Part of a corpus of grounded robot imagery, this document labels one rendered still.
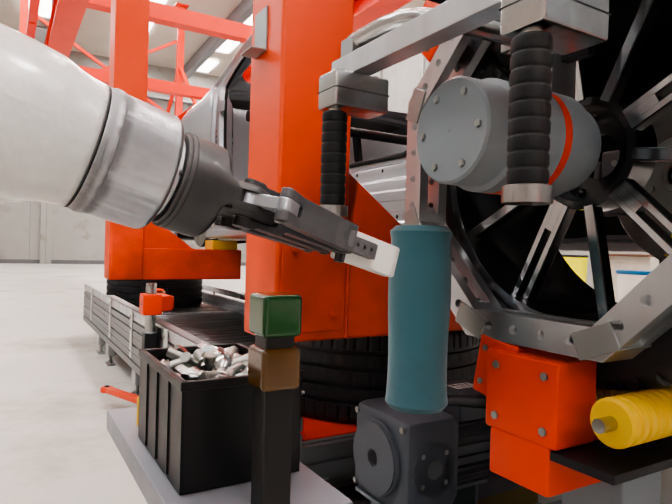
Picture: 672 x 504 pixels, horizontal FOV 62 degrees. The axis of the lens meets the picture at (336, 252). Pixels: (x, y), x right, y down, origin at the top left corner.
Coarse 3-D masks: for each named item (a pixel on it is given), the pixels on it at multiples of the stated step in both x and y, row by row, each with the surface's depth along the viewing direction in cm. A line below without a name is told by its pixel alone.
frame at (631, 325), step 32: (448, 64) 89; (416, 96) 95; (416, 128) 95; (416, 160) 95; (416, 192) 95; (416, 224) 94; (480, 288) 87; (640, 288) 61; (480, 320) 81; (512, 320) 76; (544, 320) 72; (576, 320) 73; (608, 320) 64; (640, 320) 61; (576, 352) 68; (608, 352) 64
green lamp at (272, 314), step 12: (252, 300) 53; (264, 300) 51; (276, 300) 51; (288, 300) 52; (300, 300) 53; (252, 312) 53; (264, 312) 51; (276, 312) 51; (288, 312) 52; (300, 312) 53; (252, 324) 53; (264, 324) 51; (276, 324) 51; (288, 324) 52; (300, 324) 53; (264, 336) 51; (276, 336) 52; (288, 336) 52
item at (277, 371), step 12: (252, 348) 53; (264, 348) 52; (276, 348) 52; (288, 348) 52; (252, 360) 53; (264, 360) 51; (276, 360) 51; (288, 360) 52; (252, 372) 53; (264, 372) 51; (276, 372) 51; (288, 372) 52; (252, 384) 53; (264, 384) 51; (276, 384) 51; (288, 384) 52
